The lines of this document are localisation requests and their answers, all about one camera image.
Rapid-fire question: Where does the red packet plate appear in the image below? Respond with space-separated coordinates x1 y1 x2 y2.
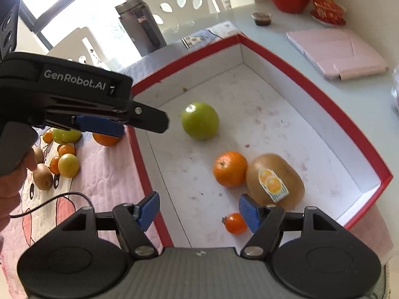
310 0 347 27

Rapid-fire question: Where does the large orange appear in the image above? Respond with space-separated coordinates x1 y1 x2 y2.
93 132 121 147

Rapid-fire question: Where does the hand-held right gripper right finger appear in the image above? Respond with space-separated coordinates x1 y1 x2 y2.
238 193 343 260

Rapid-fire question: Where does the dark tall bin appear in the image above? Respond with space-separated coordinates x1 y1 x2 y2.
115 0 167 58

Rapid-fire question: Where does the black cable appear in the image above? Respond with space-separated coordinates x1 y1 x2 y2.
9 192 94 219

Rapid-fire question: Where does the small orange tomato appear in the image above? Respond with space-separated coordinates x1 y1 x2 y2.
222 213 248 235

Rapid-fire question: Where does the clear plastic bag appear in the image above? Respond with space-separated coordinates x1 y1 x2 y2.
391 69 399 113

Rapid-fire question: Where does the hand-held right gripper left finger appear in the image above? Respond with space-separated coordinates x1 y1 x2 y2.
55 191 161 260

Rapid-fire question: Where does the dark framed window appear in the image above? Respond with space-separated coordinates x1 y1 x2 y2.
0 0 125 52

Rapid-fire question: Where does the red-rimmed white box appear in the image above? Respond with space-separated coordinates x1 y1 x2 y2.
126 33 394 248

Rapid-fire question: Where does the kiwi with yellow sticker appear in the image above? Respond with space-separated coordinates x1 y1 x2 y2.
246 153 305 211

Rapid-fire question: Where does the small dark cup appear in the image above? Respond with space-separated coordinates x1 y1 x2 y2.
251 11 272 26

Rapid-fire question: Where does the small green apple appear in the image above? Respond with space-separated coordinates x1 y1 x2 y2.
58 153 81 178

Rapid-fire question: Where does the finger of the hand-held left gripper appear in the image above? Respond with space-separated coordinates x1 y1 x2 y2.
126 100 171 134
73 115 126 138

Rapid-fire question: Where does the person's left hand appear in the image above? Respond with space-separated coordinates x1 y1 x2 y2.
0 148 38 235

